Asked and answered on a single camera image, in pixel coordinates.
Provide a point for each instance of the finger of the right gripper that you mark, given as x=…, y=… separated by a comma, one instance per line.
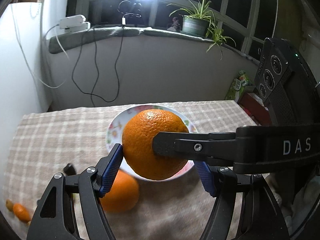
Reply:
x=195, y=146

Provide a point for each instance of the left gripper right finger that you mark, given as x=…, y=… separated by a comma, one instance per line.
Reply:
x=246, y=200

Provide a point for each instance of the large orange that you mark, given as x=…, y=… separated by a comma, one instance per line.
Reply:
x=123, y=196
x=137, y=142

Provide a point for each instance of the small tangerine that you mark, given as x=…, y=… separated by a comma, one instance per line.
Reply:
x=21, y=213

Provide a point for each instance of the dark plum near plate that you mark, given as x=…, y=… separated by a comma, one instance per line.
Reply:
x=69, y=170

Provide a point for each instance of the red box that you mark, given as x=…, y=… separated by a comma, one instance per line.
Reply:
x=255, y=110

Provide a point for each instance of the floral white plate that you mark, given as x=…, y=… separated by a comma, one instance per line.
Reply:
x=115, y=130

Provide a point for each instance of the green snack bag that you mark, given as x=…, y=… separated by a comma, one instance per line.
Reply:
x=239, y=86

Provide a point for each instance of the yellow kumquat far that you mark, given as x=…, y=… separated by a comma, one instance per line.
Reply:
x=9, y=204

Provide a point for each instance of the white refrigerator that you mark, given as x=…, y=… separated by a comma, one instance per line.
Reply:
x=21, y=89

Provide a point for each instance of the potted spider plant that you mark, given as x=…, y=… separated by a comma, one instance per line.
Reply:
x=199, y=20

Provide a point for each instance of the white power strip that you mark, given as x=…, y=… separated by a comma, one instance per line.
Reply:
x=74, y=23

